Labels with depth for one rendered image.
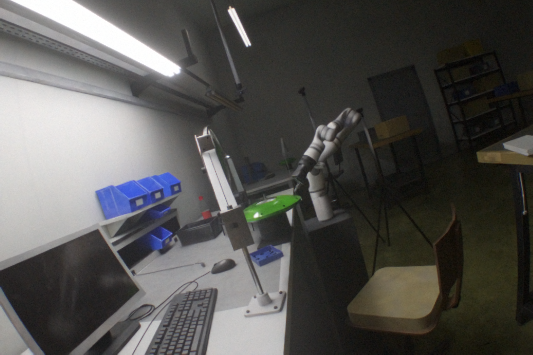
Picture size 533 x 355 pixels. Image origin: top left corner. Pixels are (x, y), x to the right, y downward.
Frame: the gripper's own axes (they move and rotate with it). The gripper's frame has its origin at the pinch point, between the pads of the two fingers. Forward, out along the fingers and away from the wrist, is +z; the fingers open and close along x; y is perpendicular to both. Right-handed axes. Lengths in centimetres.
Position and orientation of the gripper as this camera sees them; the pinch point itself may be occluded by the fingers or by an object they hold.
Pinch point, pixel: (293, 192)
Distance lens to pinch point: 138.5
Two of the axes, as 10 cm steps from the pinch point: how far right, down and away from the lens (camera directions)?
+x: 3.1, -1.0, -9.4
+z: -5.6, 7.9, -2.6
